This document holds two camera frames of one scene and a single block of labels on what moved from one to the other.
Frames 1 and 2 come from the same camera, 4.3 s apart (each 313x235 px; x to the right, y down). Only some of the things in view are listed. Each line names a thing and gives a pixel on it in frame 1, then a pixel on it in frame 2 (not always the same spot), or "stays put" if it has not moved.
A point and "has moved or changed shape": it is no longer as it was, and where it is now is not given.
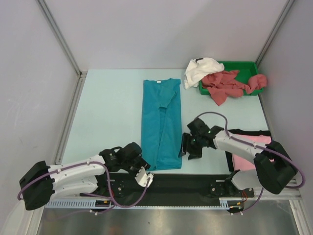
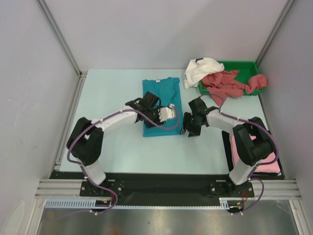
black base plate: (168, 187) stays put
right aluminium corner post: (277, 26) stays put
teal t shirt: (161, 132) has moved or changed shape
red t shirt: (222, 84) stays put
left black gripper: (142, 163) → (157, 120)
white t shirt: (197, 68) stays put
